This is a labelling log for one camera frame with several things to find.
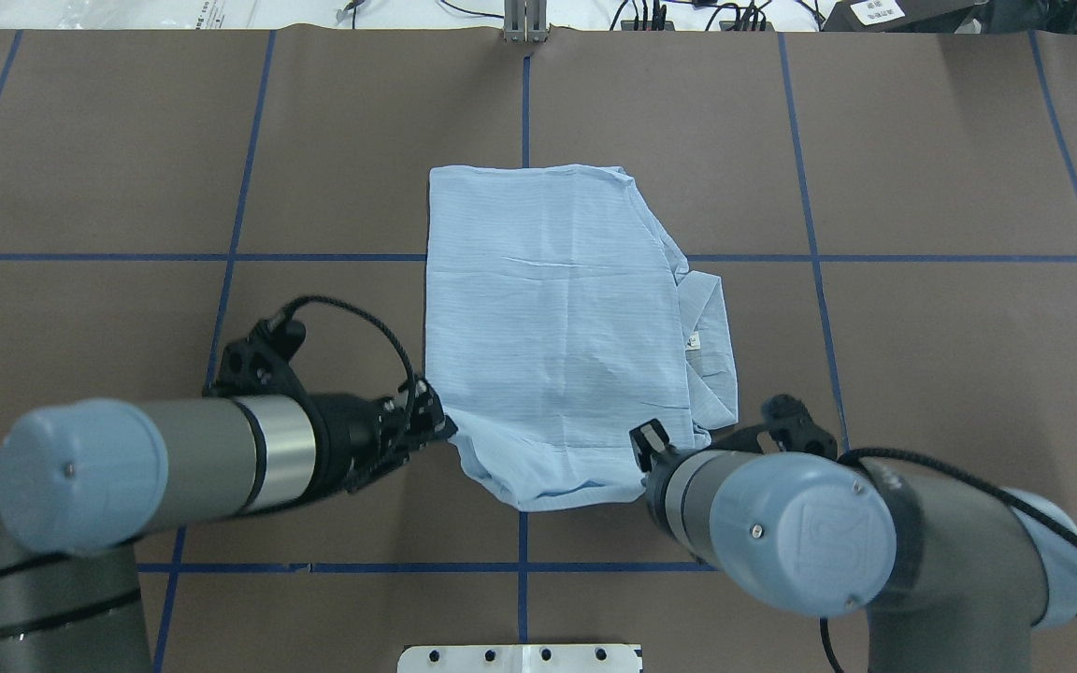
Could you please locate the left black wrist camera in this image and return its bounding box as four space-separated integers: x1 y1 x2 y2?
202 318 307 399

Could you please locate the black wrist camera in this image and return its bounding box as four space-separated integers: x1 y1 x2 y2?
707 394 839 461
202 318 307 399

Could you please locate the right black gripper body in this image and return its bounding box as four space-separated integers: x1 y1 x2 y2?
629 419 689 478

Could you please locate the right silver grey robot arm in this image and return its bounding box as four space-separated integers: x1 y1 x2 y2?
631 419 1077 672

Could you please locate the light blue button-up shirt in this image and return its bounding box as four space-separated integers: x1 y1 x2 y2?
424 165 740 511

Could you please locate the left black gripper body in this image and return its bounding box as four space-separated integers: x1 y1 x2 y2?
312 378 457 495

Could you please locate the white camera mast base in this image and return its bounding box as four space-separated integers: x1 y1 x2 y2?
396 643 645 672

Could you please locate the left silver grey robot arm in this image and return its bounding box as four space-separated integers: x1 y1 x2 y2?
0 380 456 672

